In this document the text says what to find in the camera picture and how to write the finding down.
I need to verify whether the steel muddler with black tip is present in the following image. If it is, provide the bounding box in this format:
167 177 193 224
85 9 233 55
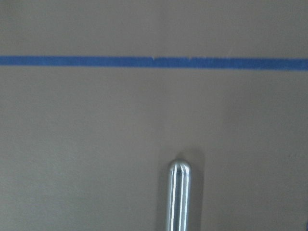
166 159 192 231

